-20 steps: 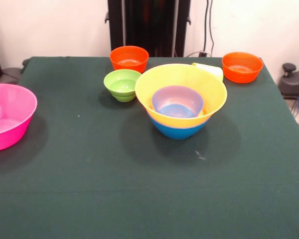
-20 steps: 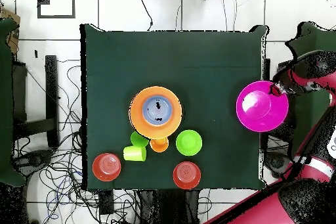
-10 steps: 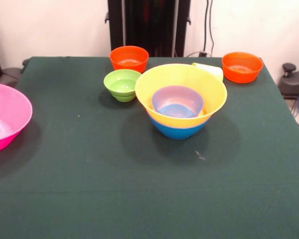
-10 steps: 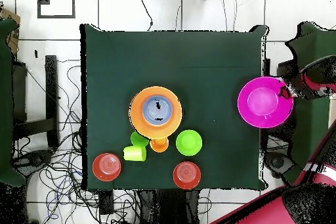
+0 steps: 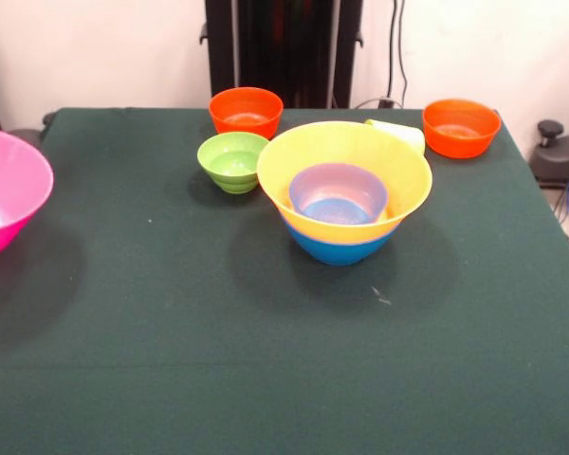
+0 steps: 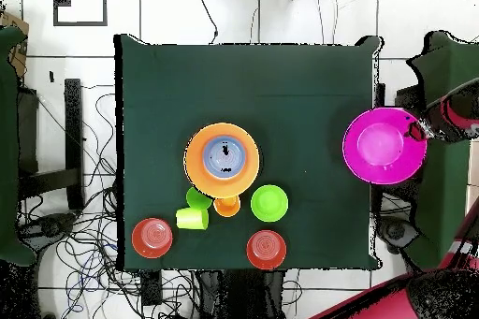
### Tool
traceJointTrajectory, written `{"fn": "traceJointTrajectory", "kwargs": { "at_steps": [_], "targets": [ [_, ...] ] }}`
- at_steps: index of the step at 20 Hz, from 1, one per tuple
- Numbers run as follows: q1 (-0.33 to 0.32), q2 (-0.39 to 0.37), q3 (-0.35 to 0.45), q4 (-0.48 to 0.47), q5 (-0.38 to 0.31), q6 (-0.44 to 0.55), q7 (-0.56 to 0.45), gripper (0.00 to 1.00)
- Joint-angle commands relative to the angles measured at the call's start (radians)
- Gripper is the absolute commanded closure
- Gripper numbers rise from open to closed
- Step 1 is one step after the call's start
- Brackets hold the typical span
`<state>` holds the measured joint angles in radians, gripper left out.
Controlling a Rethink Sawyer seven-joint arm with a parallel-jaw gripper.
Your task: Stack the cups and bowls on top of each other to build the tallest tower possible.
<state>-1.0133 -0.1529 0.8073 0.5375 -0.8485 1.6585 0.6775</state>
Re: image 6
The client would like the large pink bowl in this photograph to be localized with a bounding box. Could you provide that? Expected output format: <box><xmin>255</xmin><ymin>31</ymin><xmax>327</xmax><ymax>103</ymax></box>
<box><xmin>341</xmin><ymin>107</ymin><xmax>428</xmax><ymax>186</ymax></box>

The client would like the red-orange bowl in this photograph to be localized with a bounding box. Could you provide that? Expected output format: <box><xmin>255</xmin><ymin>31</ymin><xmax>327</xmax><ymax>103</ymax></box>
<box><xmin>130</xmin><ymin>217</ymin><xmax>174</xmax><ymax>259</ymax></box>
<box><xmin>245</xmin><ymin>229</ymin><xmax>287</xmax><ymax>271</ymax></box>

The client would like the small blue bowl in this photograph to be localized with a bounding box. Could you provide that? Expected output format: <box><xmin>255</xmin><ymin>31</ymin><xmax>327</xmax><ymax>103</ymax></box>
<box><xmin>202</xmin><ymin>135</ymin><xmax>248</xmax><ymax>180</ymax></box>

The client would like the large orange bowl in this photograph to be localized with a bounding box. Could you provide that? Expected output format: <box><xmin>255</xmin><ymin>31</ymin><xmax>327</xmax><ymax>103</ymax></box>
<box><xmin>183</xmin><ymin>123</ymin><xmax>260</xmax><ymax>199</ymax></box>

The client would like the lime yellow cup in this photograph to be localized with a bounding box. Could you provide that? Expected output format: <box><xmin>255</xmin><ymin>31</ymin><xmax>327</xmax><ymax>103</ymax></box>
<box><xmin>175</xmin><ymin>207</ymin><xmax>210</xmax><ymax>231</ymax></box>

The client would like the green covered side table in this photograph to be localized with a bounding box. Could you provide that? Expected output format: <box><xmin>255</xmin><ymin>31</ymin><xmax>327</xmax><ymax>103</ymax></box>
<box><xmin>0</xmin><ymin>26</ymin><xmax>38</xmax><ymax>268</ymax></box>
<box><xmin>407</xmin><ymin>30</ymin><xmax>479</xmax><ymax>271</ymax></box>

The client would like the small green bowl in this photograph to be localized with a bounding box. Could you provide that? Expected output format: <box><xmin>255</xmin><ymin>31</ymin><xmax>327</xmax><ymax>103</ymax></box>
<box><xmin>250</xmin><ymin>184</ymin><xmax>289</xmax><ymax>224</ymax></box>

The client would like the dark green tablecloth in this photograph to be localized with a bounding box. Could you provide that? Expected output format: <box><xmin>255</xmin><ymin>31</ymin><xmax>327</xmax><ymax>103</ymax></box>
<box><xmin>113</xmin><ymin>34</ymin><xmax>383</xmax><ymax>272</ymax></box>

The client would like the orange cup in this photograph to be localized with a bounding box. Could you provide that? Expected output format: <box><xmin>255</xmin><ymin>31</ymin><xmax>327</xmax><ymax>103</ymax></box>
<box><xmin>213</xmin><ymin>195</ymin><xmax>241</xmax><ymax>218</ymax></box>

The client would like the green cup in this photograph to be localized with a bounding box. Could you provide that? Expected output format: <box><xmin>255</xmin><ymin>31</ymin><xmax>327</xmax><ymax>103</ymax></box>
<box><xmin>185</xmin><ymin>186</ymin><xmax>213</xmax><ymax>210</ymax></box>

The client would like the black power strip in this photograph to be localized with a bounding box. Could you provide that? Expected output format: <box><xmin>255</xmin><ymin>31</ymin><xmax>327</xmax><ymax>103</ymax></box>
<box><xmin>140</xmin><ymin>269</ymin><xmax>163</xmax><ymax>307</ymax></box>

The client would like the cardboard box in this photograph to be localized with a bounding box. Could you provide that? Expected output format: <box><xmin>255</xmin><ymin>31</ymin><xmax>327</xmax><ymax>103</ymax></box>
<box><xmin>0</xmin><ymin>11</ymin><xmax>30</xmax><ymax>78</ymax></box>

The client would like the grey pedestal foot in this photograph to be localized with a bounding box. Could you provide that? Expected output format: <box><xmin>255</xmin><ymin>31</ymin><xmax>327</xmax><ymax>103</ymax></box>
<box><xmin>375</xmin><ymin>215</ymin><xmax>420</xmax><ymax>256</ymax></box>
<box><xmin>22</xmin><ymin>211</ymin><xmax>78</xmax><ymax>249</ymax></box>

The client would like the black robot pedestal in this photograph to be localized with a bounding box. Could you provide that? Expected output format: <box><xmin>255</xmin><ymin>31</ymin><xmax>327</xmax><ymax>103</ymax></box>
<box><xmin>197</xmin><ymin>269</ymin><xmax>286</xmax><ymax>319</ymax></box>

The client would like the black floor cable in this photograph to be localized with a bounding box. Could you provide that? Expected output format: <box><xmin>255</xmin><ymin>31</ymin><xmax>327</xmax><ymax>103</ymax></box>
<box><xmin>196</xmin><ymin>0</ymin><xmax>219</xmax><ymax>44</ymax></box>

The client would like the tangle of floor cables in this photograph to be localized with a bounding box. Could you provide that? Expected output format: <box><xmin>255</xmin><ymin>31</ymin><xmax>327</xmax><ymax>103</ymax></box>
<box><xmin>16</xmin><ymin>84</ymin><xmax>199</xmax><ymax>319</ymax></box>

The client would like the black stand frame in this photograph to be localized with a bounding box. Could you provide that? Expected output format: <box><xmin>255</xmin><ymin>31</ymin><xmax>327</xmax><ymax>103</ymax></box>
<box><xmin>18</xmin><ymin>78</ymin><xmax>85</xmax><ymax>211</ymax></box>

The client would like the blue cable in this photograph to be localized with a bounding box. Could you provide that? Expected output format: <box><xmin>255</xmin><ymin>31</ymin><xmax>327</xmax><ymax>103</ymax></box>
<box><xmin>65</xmin><ymin>243</ymin><xmax>118</xmax><ymax>314</ymax></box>

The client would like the black square floor frame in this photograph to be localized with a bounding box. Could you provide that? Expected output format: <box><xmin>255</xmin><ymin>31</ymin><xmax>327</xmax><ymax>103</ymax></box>
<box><xmin>52</xmin><ymin>0</ymin><xmax>109</xmax><ymax>27</ymax></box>

